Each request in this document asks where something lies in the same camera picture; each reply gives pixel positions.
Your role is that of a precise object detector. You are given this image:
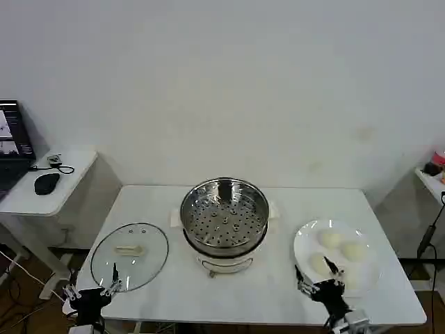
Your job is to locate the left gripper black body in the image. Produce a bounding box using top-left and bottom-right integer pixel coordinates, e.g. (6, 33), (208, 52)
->
(69, 287), (109, 326)

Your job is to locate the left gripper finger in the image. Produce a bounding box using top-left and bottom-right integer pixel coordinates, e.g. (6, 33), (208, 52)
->
(63, 267), (83, 301)
(100, 262), (122, 296)

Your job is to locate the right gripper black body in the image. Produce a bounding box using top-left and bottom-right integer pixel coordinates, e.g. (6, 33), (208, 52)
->
(312, 280), (352, 317)

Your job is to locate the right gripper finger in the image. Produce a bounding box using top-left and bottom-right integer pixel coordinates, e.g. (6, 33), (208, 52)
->
(323, 256), (346, 283)
(294, 264), (316, 300)

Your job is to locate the white steamed bun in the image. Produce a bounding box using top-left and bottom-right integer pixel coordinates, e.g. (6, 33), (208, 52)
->
(309, 253), (331, 276)
(342, 269), (363, 292)
(319, 229), (343, 250)
(339, 242), (369, 262)

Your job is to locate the white plate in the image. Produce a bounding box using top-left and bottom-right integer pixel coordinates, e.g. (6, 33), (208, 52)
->
(293, 218), (382, 299)

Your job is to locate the white side table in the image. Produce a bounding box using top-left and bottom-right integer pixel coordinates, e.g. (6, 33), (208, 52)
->
(0, 149), (98, 301)

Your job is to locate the black computer mouse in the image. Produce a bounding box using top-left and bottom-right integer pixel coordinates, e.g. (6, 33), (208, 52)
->
(33, 172), (60, 196)

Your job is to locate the steel steamer basket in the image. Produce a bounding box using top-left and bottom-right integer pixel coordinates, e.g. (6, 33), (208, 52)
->
(179, 177), (270, 257)

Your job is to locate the white shelf with goods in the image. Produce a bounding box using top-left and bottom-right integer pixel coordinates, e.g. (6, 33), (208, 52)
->
(415, 148), (445, 202)

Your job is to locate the black laptop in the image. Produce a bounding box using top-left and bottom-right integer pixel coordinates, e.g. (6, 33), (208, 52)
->
(0, 100), (38, 201)

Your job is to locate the glass lid with cream handle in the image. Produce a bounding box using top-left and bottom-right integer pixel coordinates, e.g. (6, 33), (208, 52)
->
(90, 222), (170, 292)

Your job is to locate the white floor cable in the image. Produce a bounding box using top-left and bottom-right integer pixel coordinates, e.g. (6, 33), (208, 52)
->
(0, 249), (67, 301)

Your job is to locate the black cable with inline adapter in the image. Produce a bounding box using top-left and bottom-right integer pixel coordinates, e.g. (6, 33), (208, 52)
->
(416, 190), (445, 260)

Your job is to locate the small device with black cable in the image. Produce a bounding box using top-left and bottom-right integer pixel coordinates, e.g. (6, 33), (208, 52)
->
(27, 153), (75, 175)

